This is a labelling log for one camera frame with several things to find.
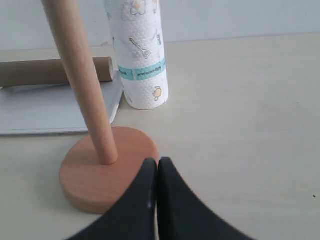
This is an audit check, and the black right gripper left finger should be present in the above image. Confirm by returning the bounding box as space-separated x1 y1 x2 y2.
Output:
69 158 158 240

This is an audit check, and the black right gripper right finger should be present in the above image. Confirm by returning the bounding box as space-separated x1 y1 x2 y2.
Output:
157 157 252 240

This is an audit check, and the brown cardboard tube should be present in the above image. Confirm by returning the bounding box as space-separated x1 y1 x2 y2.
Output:
0 56 114 88

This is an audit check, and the printed paper towel roll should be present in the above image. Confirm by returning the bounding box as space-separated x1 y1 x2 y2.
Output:
104 0 169 110

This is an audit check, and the wooden paper towel holder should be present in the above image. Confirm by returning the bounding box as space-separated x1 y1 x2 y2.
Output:
42 0 159 214

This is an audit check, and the white rectangular tray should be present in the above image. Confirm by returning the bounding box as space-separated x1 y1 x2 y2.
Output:
0 70 124 136

